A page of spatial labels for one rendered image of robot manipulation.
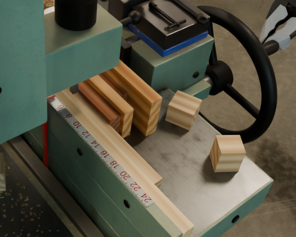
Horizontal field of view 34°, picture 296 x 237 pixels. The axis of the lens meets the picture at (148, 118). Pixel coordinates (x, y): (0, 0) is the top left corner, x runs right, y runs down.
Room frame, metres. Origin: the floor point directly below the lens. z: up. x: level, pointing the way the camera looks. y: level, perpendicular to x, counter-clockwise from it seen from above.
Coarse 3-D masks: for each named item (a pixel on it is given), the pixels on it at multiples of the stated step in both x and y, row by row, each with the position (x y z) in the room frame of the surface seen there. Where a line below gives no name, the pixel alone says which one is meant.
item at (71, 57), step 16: (48, 16) 0.49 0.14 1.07; (112, 16) 0.52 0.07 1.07; (48, 32) 0.46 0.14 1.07; (64, 32) 0.47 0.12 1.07; (80, 32) 0.47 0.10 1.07; (96, 32) 0.48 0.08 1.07; (112, 32) 0.49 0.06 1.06; (48, 48) 0.43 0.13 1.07; (64, 48) 0.44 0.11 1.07; (80, 48) 0.46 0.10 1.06; (96, 48) 0.48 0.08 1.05; (112, 48) 0.50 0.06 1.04; (48, 64) 0.42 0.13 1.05; (64, 64) 0.44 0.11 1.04; (80, 64) 0.46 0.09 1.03; (96, 64) 0.48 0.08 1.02; (112, 64) 0.50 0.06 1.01; (48, 80) 0.42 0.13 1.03; (64, 80) 0.44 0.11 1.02; (80, 80) 0.46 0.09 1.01
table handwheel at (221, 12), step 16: (224, 16) 0.75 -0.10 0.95; (208, 32) 0.77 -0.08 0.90; (240, 32) 0.72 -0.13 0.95; (256, 48) 0.69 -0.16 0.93; (208, 64) 0.76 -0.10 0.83; (224, 64) 0.75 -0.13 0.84; (256, 64) 0.68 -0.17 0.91; (208, 80) 0.72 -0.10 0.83; (224, 80) 0.72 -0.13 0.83; (272, 80) 0.67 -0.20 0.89; (240, 96) 0.70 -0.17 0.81; (272, 96) 0.65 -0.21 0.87; (256, 112) 0.67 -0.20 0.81; (272, 112) 0.65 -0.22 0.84; (256, 128) 0.65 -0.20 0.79
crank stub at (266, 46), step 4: (272, 40) 0.75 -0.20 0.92; (264, 44) 0.74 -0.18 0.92; (268, 44) 0.74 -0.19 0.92; (272, 44) 0.74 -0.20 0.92; (276, 44) 0.74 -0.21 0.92; (268, 48) 0.73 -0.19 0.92; (272, 48) 0.73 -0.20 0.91; (276, 48) 0.74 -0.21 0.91; (268, 52) 0.72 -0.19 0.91; (272, 52) 0.73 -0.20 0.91
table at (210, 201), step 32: (160, 128) 0.50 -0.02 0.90; (192, 128) 0.51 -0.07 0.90; (64, 160) 0.43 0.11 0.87; (160, 160) 0.44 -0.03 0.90; (192, 160) 0.45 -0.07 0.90; (96, 192) 0.38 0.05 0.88; (192, 192) 0.39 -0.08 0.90; (224, 192) 0.40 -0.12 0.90; (256, 192) 0.41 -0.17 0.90; (128, 224) 0.33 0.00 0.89; (224, 224) 0.37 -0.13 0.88
